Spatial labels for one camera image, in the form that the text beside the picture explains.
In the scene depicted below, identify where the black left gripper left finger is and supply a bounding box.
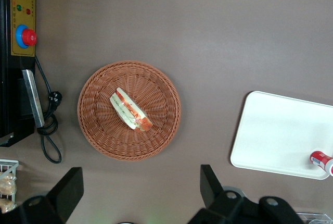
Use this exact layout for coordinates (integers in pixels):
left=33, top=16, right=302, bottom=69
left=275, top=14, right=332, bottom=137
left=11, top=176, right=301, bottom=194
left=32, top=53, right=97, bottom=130
left=22, top=167, right=84, bottom=224

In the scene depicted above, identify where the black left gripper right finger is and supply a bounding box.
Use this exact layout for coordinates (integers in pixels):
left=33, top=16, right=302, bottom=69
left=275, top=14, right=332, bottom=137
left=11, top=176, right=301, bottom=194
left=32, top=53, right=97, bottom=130
left=200, top=164, right=247, bottom=213

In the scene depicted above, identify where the plastic-wrapped sandwich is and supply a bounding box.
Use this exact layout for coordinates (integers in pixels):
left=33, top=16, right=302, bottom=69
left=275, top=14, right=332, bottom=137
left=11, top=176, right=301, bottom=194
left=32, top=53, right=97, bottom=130
left=109, top=87, right=153, bottom=132

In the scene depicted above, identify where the round brown wicker basket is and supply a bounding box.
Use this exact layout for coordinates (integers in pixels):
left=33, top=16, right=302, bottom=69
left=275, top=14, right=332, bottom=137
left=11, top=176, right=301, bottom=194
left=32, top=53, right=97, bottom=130
left=77, top=60, right=182, bottom=162

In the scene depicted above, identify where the white rectangular tray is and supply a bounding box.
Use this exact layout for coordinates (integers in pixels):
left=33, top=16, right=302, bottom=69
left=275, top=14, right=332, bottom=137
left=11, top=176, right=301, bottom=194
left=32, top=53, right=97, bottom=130
left=229, top=91, right=333, bottom=180

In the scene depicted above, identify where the beige bread piece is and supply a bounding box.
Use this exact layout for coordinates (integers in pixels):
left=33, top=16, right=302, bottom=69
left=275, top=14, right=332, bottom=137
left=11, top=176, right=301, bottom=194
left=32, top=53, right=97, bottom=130
left=0, top=197, right=16, bottom=214
left=0, top=173, right=17, bottom=195

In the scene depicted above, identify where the silver metal bar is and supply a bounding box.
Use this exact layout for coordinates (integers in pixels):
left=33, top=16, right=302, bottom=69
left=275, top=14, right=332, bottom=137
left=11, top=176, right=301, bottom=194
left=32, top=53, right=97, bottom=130
left=21, top=69, right=46, bottom=127

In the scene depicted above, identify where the clear plastic container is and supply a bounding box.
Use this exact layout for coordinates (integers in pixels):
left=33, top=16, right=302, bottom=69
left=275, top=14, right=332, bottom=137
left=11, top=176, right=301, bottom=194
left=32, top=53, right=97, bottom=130
left=296, top=211, right=333, bottom=224

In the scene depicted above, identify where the black machine with yellow panel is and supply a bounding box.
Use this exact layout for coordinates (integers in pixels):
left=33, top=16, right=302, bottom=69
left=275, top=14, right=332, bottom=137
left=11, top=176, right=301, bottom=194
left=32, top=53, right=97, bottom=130
left=0, top=0, right=37, bottom=147

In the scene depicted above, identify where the red bottle with white cap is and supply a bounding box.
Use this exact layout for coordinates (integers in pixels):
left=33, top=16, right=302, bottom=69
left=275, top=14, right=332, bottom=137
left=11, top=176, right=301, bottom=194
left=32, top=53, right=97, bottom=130
left=309, top=150, right=333, bottom=177

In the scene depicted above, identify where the red emergency stop button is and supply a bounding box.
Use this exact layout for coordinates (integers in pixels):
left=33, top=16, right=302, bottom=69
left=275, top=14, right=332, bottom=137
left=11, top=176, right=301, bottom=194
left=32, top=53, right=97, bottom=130
left=15, top=24, right=37, bottom=48

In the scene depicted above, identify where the white wire rack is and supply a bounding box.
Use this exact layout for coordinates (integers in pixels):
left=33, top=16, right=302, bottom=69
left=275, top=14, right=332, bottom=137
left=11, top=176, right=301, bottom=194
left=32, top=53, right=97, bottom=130
left=0, top=159, right=20, bottom=214

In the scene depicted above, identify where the black power cable with plug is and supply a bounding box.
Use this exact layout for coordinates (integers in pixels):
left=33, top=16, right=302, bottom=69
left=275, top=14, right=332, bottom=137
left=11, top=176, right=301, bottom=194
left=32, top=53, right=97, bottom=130
left=34, top=55, right=63, bottom=164

